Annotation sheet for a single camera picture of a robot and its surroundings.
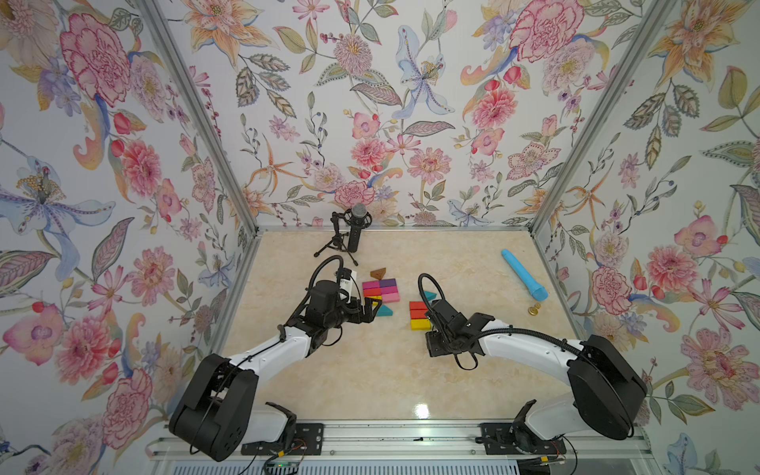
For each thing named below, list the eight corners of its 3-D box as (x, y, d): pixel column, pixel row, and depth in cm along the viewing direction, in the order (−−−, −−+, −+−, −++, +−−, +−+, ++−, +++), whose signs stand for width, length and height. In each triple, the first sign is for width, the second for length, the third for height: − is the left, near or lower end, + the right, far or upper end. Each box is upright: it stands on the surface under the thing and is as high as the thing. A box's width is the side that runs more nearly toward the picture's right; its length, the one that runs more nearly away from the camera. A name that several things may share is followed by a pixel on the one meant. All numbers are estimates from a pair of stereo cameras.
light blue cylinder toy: (533, 303, 102) (537, 297, 99) (500, 256, 115) (503, 250, 113) (545, 299, 103) (550, 294, 100) (511, 253, 116) (514, 247, 113)
